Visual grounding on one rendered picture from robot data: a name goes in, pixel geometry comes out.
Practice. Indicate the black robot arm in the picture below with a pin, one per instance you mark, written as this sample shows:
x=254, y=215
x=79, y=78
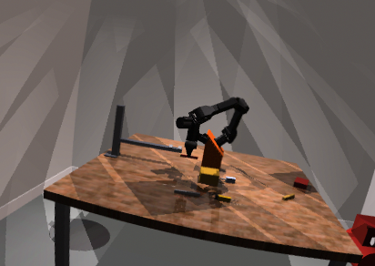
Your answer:
x=205, y=113

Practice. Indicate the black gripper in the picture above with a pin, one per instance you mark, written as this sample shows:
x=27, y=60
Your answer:
x=190, y=143

